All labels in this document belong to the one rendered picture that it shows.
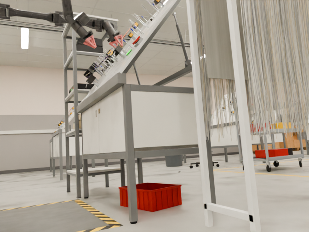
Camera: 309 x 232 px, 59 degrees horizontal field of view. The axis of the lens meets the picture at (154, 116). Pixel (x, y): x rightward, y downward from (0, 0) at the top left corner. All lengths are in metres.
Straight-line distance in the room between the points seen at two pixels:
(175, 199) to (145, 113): 0.69
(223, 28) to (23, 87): 8.37
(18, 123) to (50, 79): 1.71
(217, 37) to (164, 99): 0.48
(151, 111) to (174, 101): 0.18
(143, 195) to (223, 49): 1.08
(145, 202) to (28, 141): 7.66
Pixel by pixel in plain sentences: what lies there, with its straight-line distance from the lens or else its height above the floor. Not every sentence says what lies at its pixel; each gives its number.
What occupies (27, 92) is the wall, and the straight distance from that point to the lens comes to 9.60.
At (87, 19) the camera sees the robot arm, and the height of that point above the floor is 1.27.
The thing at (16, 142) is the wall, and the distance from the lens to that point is 9.38.
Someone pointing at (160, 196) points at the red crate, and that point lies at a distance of 1.94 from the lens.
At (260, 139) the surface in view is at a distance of 6.09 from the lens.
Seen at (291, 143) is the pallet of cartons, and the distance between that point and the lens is 12.45.
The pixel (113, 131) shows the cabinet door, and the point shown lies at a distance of 1.82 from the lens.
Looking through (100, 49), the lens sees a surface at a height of 1.52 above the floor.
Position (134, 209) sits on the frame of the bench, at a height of 0.08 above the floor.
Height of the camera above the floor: 0.40
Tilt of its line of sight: 7 degrees up
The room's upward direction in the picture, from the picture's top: 4 degrees counter-clockwise
